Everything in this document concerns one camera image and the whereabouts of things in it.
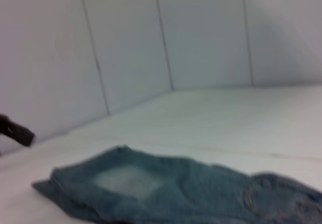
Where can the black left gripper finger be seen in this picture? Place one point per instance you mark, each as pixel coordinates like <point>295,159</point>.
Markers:
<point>17,131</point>

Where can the blue denim shorts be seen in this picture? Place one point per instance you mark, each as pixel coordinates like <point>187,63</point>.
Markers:
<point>176,193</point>

